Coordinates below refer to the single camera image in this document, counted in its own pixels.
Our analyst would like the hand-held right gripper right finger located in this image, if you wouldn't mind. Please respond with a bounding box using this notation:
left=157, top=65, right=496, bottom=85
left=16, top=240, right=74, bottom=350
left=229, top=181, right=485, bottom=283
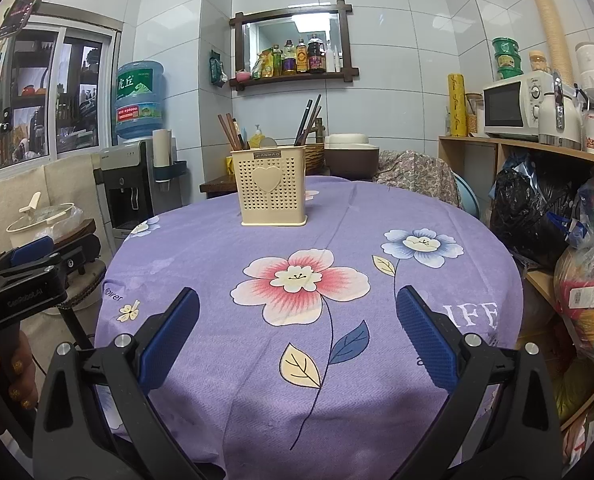
left=396, top=285, right=562, bottom=480

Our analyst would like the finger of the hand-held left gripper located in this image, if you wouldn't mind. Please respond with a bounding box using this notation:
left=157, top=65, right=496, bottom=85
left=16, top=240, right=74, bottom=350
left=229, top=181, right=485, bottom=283
left=0, top=236, right=55, bottom=281
left=42, top=234, right=102, bottom=273

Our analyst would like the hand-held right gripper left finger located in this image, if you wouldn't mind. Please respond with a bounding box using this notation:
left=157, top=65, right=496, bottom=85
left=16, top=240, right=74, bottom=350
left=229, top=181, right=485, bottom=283
left=33, top=287, right=213, bottom=480

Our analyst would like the cream plastic utensil holder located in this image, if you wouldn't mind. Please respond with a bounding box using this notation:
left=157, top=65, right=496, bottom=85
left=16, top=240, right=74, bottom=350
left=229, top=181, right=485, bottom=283
left=229, top=145, right=309, bottom=226

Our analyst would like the black chopstick with gold band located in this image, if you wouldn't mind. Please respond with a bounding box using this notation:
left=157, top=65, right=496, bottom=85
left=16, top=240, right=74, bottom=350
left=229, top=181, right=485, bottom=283
left=294, top=100, right=314, bottom=147

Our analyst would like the person's left hand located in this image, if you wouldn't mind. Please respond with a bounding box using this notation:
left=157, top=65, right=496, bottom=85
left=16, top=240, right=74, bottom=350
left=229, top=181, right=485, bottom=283
left=0, top=330, right=39, bottom=411

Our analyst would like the white pot with glass lid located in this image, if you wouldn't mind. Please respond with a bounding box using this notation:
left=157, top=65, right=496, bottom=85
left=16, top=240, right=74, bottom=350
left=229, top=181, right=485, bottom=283
left=6, top=191, right=85, bottom=248

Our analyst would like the grey water dispenser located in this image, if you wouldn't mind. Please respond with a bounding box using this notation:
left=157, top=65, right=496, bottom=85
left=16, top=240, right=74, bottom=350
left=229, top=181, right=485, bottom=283
left=93, top=140, right=155, bottom=256

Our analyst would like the white paper cup tube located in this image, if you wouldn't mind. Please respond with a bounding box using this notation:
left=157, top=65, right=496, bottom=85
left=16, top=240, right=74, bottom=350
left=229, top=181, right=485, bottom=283
left=152, top=128, right=173, bottom=171

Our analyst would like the purple floral tablecloth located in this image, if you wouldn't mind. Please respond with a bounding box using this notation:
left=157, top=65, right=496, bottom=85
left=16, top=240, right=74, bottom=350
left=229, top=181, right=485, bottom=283
left=93, top=175, right=525, bottom=480

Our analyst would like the blue plastic basin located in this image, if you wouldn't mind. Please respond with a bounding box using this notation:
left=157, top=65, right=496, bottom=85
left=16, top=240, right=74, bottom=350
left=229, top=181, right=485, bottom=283
left=452, top=170, right=480, bottom=218

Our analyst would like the dark wooden side table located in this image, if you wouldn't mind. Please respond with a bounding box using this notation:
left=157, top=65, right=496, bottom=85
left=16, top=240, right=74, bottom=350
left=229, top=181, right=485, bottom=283
left=199, top=172, right=240, bottom=198

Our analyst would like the black plastic bag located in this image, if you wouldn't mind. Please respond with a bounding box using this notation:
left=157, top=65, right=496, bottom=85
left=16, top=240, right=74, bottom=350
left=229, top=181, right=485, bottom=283
left=489, top=152, right=585, bottom=271

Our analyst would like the clear bag of packets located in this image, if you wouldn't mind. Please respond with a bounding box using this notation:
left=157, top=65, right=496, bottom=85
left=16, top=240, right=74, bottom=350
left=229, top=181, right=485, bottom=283
left=554, top=245, right=594, bottom=376

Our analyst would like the paisley floral cloth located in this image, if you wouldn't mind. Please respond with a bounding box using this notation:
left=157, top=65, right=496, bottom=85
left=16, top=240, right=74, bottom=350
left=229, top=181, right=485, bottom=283
left=372, top=150, right=464, bottom=211

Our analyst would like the sliding window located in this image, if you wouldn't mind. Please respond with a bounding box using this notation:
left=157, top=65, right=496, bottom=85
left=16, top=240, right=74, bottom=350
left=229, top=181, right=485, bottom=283
left=0, top=2, right=123, bottom=181

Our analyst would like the brown and cream rice cooker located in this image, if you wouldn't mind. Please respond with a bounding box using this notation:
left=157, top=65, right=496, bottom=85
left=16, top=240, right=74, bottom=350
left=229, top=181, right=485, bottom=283
left=323, top=132, right=380, bottom=181

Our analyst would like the wooden shelf unit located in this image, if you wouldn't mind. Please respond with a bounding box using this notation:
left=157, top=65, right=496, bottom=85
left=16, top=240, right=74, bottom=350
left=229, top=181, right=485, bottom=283
left=438, top=134, right=594, bottom=431

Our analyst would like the wicker basket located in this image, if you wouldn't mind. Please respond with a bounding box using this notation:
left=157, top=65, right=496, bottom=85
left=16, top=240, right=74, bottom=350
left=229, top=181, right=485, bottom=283
left=304, top=142, right=326, bottom=171

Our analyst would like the glass storage jar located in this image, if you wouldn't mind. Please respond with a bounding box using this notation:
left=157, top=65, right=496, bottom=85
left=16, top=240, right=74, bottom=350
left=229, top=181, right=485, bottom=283
left=465, top=92, right=484, bottom=136

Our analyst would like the yellow wrap roll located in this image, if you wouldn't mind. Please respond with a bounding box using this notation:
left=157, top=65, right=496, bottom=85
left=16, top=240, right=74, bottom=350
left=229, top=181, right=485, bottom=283
left=447, top=73, right=468, bottom=137

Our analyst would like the mounted smartphone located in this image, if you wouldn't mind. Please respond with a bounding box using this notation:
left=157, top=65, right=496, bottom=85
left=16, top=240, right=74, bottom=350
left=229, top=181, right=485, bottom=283
left=0, top=0, right=54, bottom=41

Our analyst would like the white microwave oven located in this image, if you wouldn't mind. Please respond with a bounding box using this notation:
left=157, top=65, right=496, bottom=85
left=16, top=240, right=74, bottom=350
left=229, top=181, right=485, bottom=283
left=483, top=70, right=552, bottom=142

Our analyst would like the white thermos jug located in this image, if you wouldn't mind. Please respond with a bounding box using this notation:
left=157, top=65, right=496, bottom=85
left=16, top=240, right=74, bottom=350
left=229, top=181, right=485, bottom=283
left=538, top=72, right=584, bottom=150

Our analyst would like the white bottle with red label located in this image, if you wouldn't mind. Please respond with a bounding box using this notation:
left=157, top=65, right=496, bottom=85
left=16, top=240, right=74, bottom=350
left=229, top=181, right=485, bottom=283
left=581, top=100, right=594, bottom=156

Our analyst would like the small lidded jar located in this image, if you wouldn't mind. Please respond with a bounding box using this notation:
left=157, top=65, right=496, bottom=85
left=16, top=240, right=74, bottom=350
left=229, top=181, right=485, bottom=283
left=528, top=50, right=552, bottom=75

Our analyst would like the row of condiment bottles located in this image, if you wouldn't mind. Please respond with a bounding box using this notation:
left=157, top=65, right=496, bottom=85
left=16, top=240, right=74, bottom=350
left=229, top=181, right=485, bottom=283
left=252, top=34, right=342, bottom=79

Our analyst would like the wooden framed mirror shelf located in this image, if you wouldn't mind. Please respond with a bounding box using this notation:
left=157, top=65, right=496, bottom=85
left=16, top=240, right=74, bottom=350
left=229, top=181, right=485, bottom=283
left=228, top=2, right=360, bottom=92

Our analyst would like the tall stack of paper cups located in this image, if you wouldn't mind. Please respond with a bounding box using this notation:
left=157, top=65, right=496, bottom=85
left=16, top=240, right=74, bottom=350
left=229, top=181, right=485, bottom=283
left=523, top=0, right=575, bottom=88

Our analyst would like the green packet on wall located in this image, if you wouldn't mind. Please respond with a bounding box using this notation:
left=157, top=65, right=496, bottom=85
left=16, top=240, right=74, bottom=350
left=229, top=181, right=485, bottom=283
left=208, top=50, right=228, bottom=86

